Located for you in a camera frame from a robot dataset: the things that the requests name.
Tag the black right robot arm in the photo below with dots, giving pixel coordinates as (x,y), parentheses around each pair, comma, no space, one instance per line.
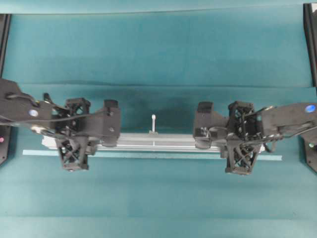
(281,122)

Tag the teal angle strip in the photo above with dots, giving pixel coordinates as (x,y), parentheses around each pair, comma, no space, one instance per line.
(136,155)

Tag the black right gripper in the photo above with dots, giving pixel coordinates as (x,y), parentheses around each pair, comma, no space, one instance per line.
(243,124)

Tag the black frame post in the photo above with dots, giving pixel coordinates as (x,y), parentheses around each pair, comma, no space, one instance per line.
(4,33)
(310,29)

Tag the black right frame post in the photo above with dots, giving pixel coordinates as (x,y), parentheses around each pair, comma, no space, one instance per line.
(310,29)

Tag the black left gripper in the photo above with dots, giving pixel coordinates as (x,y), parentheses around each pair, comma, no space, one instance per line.
(82,123)

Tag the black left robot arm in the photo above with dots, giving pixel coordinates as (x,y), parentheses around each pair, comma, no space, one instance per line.
(21,109)

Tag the black left frame post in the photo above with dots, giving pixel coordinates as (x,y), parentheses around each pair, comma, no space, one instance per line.
(4,33)

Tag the large silver metal rail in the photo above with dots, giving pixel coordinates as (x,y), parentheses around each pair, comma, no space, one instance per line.
(157,142)

